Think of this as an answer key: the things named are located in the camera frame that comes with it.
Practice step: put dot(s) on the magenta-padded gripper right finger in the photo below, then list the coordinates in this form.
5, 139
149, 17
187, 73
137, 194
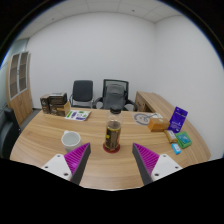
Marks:
153, 161

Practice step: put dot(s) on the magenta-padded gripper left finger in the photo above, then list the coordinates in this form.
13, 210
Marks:
71, 160

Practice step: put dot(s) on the clear bottle with black cap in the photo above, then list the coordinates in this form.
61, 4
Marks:
113, 133

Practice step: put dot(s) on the white ceramic mug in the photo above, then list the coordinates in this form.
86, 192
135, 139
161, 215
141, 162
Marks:
70, 141

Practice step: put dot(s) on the small blue box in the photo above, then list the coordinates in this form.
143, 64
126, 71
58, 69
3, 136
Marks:
176, 149

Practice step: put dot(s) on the small tan box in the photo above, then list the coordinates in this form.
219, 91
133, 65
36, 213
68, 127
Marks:
170, 136

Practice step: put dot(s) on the green box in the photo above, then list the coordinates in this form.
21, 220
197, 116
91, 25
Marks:
183, 140

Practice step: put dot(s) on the orange cardboard box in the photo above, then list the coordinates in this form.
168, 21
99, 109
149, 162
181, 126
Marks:
158, 124

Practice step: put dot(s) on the flat round red coaster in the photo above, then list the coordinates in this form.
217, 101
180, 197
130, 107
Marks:
111, 151

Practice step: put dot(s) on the sheet with circle print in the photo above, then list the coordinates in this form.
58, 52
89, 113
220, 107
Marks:
141, 118

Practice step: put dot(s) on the green and white printed leaflet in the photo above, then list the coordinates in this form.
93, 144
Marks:
77, 115

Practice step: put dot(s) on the purple package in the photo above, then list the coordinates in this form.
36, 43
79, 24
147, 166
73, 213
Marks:
177, 119

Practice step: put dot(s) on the wooden side desk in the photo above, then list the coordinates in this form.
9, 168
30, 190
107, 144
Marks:
155, 101

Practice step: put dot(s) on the small dark brown box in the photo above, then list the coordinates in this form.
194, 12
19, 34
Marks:
44, 104

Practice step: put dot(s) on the large dark brown box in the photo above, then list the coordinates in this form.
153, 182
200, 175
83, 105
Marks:
58, 98

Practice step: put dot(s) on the black office chair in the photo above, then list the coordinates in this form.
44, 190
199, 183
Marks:
82, 91

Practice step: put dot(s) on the black armchair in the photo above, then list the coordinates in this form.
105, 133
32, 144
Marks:
7, 133

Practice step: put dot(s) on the wooden shelf cabinet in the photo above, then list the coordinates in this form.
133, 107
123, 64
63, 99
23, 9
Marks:
20, 103

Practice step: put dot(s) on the grey mesh office chair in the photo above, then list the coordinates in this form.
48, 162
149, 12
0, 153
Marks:
114, 95

